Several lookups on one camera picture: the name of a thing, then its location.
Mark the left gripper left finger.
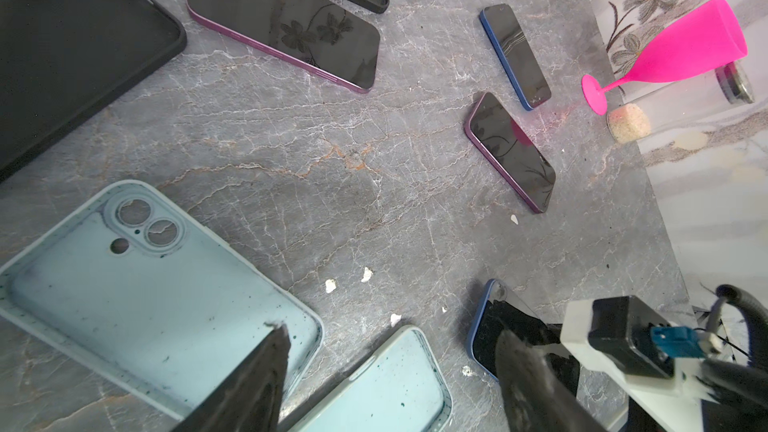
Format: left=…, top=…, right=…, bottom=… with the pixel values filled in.
left=174, top=325, right=290, bottom=432

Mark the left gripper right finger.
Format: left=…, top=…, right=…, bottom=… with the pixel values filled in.
left=495, top=331, right=604, bottom=431

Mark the blue-edged phone front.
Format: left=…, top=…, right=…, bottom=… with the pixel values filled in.
left=466, top=279, right=581, bottom=396

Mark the blue-edged phone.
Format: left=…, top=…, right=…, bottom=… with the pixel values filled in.
left=479, top=4, right=552, bottom=111
left=466, top=279, right=581, bottom=396

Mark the light blue case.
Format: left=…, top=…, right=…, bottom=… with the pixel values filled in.
left=292, top=325, right=453, bottom=432
left=1, top=180, right=324, bottom=420

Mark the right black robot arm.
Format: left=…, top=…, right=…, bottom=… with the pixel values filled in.
left=619, top=284, right=767, bottom=431

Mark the purple-edged phone right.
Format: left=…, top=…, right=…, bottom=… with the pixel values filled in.
left=464, top=92, right=557, bottom=214

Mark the purple-edged phone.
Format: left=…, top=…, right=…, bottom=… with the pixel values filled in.
left=187, top=0, right=380, bottom=93
left=464, top=92, right=557, bottom=214

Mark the blue-edged phone upper right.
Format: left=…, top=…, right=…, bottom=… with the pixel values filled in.
left=479, top=4, right=552, bottom=111

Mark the purple-edged phone centre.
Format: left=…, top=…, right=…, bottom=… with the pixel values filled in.
left=187, top=0, right=380, bottom=93

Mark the black phone case left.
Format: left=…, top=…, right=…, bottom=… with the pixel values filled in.
left=1, top=0, right=187, bottom=179

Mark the clear jar with cork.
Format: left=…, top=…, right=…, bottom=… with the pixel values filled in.
left=606, top=61, right=754, bottom=144

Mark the pink plastic goblet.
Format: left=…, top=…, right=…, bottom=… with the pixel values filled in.
left=581, top=0, right=748, bottom=115

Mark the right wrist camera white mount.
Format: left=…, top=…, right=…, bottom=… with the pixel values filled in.
left=560, top=296, right=728, bottom=431

